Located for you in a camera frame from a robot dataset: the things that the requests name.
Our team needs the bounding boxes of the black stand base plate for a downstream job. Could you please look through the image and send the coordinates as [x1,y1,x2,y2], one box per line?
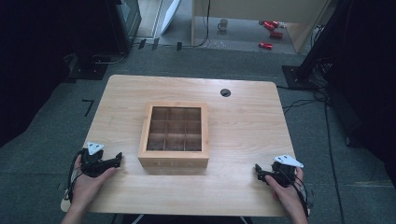
[66,55,109,81]

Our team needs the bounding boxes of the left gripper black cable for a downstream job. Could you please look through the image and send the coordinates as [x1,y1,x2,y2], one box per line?
[63,148,88,202]

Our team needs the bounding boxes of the white board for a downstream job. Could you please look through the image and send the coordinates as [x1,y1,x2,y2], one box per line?
[160,0,182,35]

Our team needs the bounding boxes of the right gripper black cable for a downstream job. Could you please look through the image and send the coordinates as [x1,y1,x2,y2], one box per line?
[290,169,314,218]

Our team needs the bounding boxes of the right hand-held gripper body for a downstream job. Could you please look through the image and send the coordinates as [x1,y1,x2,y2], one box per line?
[269,154,304,189]

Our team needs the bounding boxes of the black hanging cable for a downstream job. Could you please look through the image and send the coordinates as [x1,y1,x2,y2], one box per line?
[181,0,211,49]

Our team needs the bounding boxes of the black cabinet with glass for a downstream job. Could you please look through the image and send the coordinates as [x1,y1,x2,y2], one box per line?
[105,0,143,54]

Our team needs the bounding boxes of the light wooden shelf frame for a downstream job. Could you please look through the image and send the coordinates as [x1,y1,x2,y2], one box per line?
[191,0,332,54]

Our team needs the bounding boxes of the long black floor cable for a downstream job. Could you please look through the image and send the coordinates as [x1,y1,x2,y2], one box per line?
[323,102,346,224]

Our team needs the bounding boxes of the person's right hand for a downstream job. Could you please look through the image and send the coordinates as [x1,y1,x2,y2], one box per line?
[264,167,308,219]

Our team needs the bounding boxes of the black stand base with cables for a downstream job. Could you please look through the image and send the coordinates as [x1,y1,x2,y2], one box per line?
[281,57,332,91]

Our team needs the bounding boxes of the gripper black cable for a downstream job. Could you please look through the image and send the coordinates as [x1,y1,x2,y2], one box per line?
[290,169,314,218]
[63,148,88,202]

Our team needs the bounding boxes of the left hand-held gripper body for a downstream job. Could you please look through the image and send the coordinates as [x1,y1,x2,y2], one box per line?
[80,141,108,178]

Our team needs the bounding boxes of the person's left hand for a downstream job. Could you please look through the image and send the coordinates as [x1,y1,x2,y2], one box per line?
[70,154,118,213]

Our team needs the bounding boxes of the dark curtain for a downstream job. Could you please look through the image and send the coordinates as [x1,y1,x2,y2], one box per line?
[0,0,120,148]
[306,0,396,188]

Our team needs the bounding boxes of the wooden compartment tea box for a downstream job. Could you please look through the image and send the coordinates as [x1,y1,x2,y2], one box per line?
[137,102,210,170]

